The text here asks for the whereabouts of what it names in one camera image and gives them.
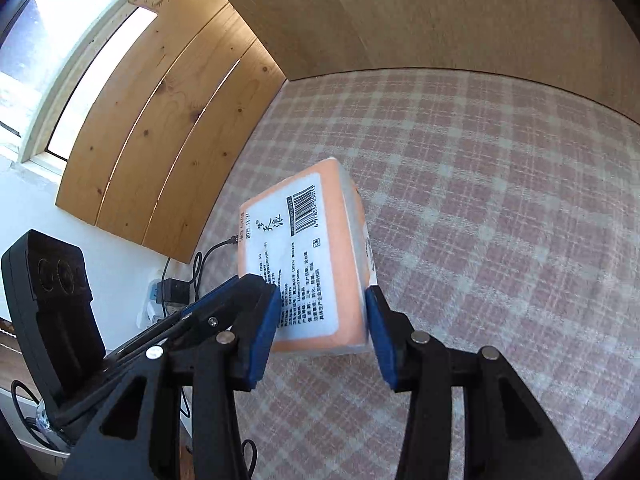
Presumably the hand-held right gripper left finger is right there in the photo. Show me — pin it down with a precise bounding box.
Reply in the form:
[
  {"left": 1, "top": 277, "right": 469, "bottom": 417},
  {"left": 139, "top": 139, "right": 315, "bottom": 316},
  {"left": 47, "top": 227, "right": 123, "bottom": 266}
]
[{"left": 59, "top": 277, "right": 282, "bottom": 480}]

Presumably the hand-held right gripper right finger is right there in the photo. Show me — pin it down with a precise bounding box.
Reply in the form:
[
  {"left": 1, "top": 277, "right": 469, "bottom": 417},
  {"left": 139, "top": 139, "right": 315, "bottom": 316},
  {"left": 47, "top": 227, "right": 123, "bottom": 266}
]
[{"left": 365, "top": 285, "right": 583, "bottom": 480}]

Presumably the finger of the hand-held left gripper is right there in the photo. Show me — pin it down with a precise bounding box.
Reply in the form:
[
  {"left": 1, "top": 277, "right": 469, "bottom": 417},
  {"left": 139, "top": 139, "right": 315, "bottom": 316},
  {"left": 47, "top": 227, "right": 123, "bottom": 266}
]
[
  {"left": 177, "top": 276, "right": 263, "bottom": 327},
  {"left": 105, "top": 316, "right": 222, "bottom": 367}
]

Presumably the orange tissue pack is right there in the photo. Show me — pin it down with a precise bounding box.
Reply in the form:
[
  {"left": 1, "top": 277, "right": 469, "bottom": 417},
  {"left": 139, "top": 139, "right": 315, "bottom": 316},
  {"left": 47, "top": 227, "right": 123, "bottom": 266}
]
[{"left": 237, "top": 157, "right": 377, "bottom": 356}]

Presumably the white power strip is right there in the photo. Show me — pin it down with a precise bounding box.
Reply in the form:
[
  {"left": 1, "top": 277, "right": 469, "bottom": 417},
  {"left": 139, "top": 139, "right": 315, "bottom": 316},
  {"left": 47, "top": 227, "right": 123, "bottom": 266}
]
[{"left": 137, "top": 267, "right": 188, "bottom": 326}]

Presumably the black charger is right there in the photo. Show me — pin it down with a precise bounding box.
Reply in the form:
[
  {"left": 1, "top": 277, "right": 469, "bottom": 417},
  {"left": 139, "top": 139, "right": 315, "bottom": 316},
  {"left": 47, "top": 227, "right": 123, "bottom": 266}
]
[{"left": 159, "top": 279, "right": 190, "bottom": 307}]

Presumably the pink plaid tablecloth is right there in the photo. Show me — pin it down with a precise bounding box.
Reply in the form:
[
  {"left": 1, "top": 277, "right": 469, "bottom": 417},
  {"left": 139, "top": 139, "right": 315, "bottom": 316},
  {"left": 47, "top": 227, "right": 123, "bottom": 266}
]
[{"left": 192, "top": 67, "right": 640, "bottom": 480}]

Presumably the wooden slat panel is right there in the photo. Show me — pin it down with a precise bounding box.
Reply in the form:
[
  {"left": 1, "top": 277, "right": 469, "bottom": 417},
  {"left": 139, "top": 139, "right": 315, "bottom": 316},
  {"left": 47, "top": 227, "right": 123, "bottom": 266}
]
[{"left": 55, "top": 0, "right": 288, "bottom": 264}]

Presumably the light wooden board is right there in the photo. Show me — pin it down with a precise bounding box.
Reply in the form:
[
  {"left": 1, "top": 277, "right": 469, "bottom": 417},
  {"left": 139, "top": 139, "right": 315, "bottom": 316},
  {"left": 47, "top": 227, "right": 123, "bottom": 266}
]
[{"left": 195, "top": 0, "right": 640, "bottom": 126}]

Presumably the black charging cable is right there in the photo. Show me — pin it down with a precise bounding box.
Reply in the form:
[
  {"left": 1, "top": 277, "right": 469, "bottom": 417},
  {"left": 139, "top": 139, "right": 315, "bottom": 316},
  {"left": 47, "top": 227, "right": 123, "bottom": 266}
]
[{"left": 190, "top": 236, "right": 241, "bottom": 311}]

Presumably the white window frame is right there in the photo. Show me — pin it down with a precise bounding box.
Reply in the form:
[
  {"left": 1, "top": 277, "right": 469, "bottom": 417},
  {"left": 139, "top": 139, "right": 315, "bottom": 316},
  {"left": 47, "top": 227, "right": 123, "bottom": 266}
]
[{"left": 0, "top": 0, "right": 196, "bottom": 176}]

